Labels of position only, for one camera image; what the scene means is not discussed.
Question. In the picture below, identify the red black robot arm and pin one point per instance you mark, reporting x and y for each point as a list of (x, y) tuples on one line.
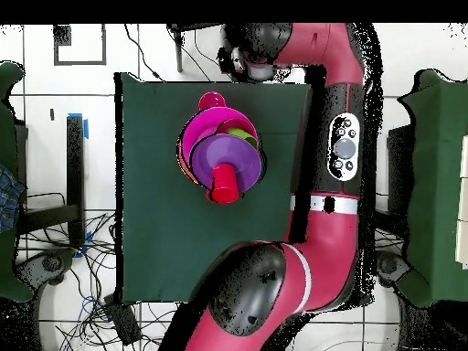
[(329, 256)]

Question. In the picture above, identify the grey square floor frame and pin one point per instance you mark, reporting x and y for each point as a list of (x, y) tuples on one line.
[(62, 36)]

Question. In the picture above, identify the dark metal legged stand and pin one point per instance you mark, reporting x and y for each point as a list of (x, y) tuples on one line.
[(179, 55)]

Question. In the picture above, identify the large magenta bowl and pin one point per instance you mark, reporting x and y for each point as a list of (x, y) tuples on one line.
[(199, 124)]

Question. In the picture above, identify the purple bowl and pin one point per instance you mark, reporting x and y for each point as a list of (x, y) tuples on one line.
[(245, 157)]

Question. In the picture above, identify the red cup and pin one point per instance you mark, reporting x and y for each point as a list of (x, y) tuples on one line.
[(225, 186)]

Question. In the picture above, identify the blue denim fabric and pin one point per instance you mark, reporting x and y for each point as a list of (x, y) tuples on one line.
[(9, 197)]

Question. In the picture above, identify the green cup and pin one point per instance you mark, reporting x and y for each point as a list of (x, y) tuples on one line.
[(243, 134)]

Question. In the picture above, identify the white box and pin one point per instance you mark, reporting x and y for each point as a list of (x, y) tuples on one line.
[(462, 201)]

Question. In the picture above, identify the small dark floor object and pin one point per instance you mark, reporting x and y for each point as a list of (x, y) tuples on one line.
[(52, 114)]

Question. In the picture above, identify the green cloth covered table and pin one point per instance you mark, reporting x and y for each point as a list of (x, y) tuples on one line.
[(438, 164), (5, 146)]

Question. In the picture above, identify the dark green tablecloth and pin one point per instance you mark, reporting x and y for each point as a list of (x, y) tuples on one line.
[(164, 237)]

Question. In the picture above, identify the crimson pink cup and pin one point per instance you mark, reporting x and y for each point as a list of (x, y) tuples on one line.
[(211, 99)]

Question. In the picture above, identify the black power strip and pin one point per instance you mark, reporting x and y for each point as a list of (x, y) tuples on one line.
[(122, 321)]

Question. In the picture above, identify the black metal bar stand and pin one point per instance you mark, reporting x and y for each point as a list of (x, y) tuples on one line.
[(75, 164)]

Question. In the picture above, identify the blue tape strip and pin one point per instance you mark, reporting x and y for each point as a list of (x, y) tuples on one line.
[(86, 129)]

